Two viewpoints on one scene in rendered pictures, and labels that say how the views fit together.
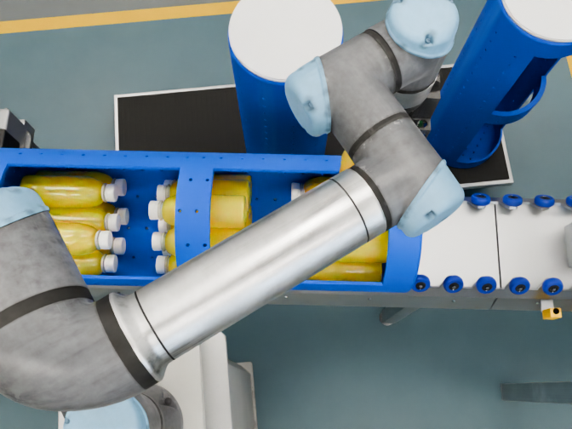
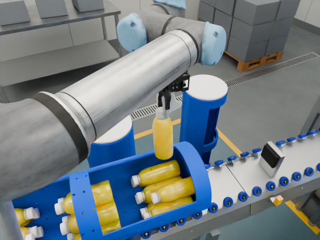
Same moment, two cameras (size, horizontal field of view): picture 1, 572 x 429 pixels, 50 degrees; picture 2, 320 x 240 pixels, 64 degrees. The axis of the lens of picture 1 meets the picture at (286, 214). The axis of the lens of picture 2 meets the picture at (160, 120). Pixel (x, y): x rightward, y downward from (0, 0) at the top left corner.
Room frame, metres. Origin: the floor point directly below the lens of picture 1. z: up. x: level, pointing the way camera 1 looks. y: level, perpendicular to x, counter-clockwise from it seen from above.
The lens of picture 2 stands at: (-0.20, 0.12, 1.97)
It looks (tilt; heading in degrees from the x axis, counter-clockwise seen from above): 42 degrees down; 338
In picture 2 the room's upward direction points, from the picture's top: straight up
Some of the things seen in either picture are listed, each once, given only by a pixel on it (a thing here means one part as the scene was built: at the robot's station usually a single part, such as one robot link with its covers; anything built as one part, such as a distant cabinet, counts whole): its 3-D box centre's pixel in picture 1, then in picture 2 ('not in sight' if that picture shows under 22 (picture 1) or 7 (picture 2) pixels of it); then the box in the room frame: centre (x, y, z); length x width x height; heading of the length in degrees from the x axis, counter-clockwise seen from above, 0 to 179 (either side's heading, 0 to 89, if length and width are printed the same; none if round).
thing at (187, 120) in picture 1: (308, 145); not in sight; (0.94, -0.09, 0.07); 1.50 x 0.52 x 0.15; 96
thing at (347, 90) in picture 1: (348, 96); (149, 30); (0.31, -0.07, 1.74); 0.11 x 0.11 x 0.08; 32
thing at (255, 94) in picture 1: (285, 110); (115, 174); (0.84, 0.00, 0.59); 0.28 x 0.28 x 0.88
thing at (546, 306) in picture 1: (551, 301); (274, 195); (0.20, -0.61, 0.92); 0.08 x 0.03 x 0.05; 179
